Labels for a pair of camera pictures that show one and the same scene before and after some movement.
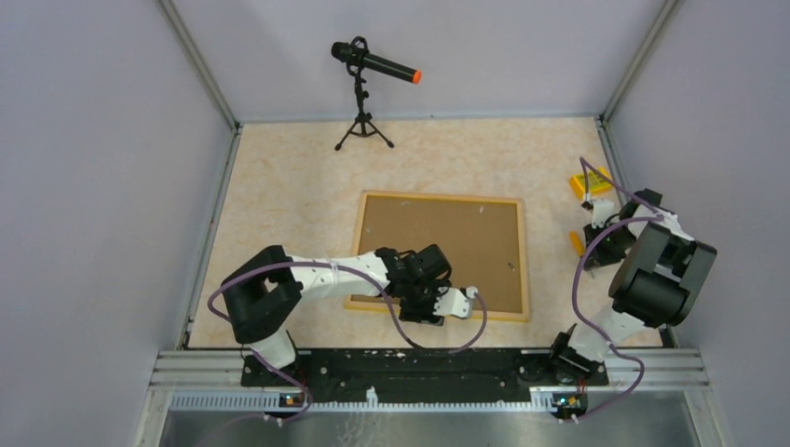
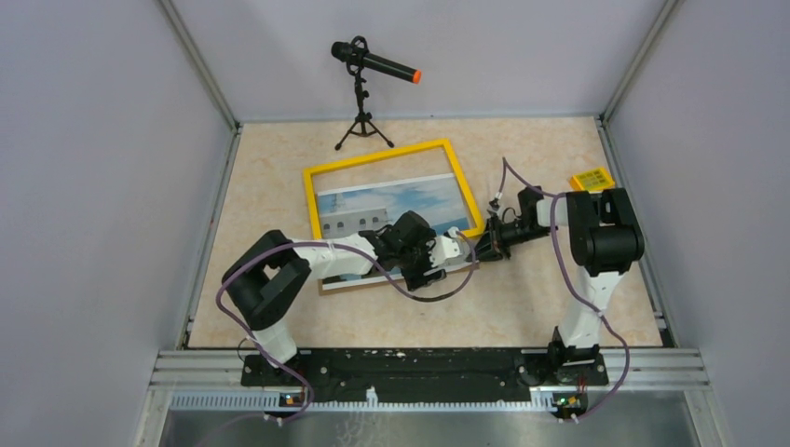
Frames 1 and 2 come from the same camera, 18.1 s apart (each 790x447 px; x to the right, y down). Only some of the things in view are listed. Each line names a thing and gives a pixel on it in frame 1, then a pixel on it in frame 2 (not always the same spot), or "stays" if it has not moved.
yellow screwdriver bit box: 595,183 stays
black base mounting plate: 422,369 stays
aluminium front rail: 639,381 stays
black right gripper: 596,257 to 488,248
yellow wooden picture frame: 524,316 to 445,143
